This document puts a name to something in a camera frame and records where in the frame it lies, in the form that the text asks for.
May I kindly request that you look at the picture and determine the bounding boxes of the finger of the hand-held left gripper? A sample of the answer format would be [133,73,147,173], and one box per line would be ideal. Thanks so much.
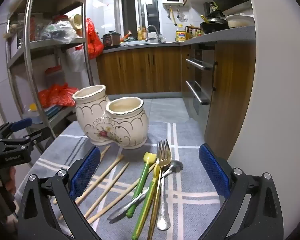
[0,117,33,140]
[0,127,51,151]

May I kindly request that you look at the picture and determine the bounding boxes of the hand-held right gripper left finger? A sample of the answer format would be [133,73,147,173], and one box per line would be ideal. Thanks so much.
[17,146,102,240]

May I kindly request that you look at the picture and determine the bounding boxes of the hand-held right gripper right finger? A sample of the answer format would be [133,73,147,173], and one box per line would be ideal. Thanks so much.
[198,143,284,240]

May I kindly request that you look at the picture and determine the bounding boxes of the silver scalloped dessert spoon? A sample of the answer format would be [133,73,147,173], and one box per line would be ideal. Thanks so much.
[107,160,184,221]

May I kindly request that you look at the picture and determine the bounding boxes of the gold metal fork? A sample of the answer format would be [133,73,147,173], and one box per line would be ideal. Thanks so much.
[147,139,172,240]

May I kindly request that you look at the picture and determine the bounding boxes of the green handled yellow spoon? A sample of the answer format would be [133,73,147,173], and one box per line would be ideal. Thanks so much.
[126,152,157,217]

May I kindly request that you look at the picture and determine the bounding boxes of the cream floral ceramic utensil holder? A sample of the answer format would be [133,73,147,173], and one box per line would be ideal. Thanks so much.
[72,85,150,150]

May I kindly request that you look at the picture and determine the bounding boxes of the green handled fork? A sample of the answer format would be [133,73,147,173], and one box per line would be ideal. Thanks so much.
[131,164,162,240]

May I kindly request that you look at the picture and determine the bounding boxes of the silver metal spoon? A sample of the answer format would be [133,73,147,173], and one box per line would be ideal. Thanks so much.
[156,165,172,231]

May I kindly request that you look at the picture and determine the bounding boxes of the person's left hand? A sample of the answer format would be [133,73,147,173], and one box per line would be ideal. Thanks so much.
[2,166,17,200]

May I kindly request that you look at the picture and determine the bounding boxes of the yellow capped plastic bottle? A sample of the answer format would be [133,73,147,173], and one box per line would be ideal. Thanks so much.
[22,103,44,124]

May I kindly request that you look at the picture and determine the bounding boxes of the grey plaid table cloth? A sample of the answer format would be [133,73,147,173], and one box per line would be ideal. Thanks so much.
[15,121,228,240]

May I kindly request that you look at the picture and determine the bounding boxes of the crumpled red plastic bag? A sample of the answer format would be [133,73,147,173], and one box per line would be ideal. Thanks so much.
[38,83,79,108]

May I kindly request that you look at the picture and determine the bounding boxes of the red lidded plastic container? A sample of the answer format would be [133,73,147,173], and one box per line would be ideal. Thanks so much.
[45,66,65,87]

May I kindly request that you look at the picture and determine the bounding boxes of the white plastic bag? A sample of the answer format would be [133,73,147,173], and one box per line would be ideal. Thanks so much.
[66,45,87,73]

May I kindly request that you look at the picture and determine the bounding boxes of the stainless built-in appliance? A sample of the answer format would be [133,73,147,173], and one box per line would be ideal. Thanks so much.
[181,46,218,135]

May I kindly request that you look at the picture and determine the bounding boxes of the clear plastic bag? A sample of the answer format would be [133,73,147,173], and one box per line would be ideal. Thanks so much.
[40,20,78,44]

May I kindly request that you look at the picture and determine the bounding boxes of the hanging red plastic bag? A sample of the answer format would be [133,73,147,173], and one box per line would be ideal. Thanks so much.
[85,17,104,60]

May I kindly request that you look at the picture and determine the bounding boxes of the wooden kitchen cabinets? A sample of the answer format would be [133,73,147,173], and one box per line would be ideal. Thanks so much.
[96,40,257,160]

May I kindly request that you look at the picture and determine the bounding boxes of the yellow plastic strainer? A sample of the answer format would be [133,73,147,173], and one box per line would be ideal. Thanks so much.
[69,14,84,34]

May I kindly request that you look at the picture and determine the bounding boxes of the dark pressure cooker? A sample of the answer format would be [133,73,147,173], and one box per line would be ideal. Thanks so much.
[102,30,121,47]

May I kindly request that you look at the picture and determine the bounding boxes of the grey kitchen countertop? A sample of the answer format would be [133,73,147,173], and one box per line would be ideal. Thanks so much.
[102,25,256,54]

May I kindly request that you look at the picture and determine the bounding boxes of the yellow cooking oil bottle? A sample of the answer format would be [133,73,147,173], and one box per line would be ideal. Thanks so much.
[175,24,187,42]

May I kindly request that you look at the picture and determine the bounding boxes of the black wok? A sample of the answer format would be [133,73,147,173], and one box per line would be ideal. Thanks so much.
[200,17,229,34]

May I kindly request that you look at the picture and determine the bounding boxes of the white pot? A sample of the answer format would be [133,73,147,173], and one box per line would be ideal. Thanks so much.
[226,14,255,28]

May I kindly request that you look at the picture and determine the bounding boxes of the metal sink faucet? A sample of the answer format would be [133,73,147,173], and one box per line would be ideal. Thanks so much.
[145,25,163,43]

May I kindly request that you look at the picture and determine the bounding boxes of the kitchen window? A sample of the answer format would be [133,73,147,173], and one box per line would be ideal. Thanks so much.
[117,0,161,40]

